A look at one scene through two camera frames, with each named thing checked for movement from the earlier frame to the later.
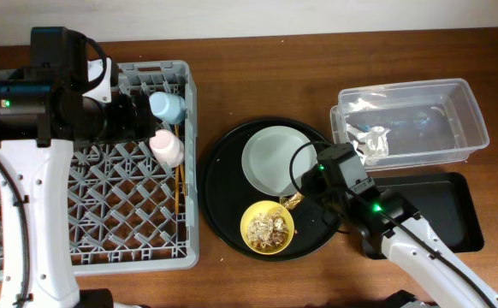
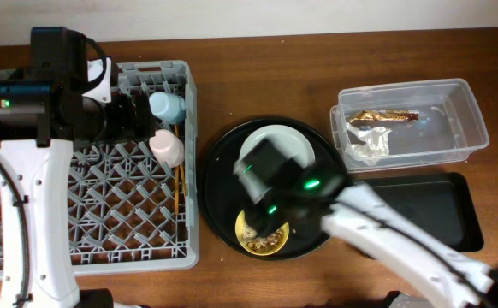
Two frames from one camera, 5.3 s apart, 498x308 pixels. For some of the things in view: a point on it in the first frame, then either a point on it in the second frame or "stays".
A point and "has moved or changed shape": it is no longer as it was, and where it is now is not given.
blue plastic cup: [167, 107] stays
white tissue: [375, 144] stays
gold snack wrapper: [290, 203] has moved or changed shape
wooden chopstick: [184, 180] stays
